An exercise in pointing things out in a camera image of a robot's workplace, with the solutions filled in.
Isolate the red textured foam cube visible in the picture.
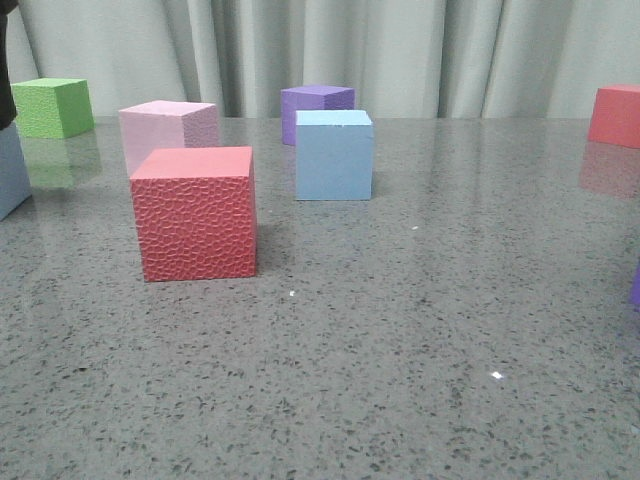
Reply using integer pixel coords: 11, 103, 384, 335
129, 146, 257, 282

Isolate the grey-green curtain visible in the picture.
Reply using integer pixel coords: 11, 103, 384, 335
7, 1, 639, 118

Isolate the purple foam cube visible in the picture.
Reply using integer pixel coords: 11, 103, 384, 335
280, 85, 356, 145

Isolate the green foam cube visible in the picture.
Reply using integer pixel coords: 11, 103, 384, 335
12, 78, 95, 139

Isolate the red foam cube far right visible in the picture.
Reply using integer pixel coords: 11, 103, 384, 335
587, 84, 640, 149

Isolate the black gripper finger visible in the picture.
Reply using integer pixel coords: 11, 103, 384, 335
0, 0, 19, 130

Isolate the pink foam cube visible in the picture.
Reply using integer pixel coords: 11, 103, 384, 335
119, 100, 220, 175

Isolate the light blue foam cube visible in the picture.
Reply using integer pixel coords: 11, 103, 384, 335
295, 110, 374, 201

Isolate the purple cube at right edge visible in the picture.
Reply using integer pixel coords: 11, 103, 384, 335
629, 264, 640, 306

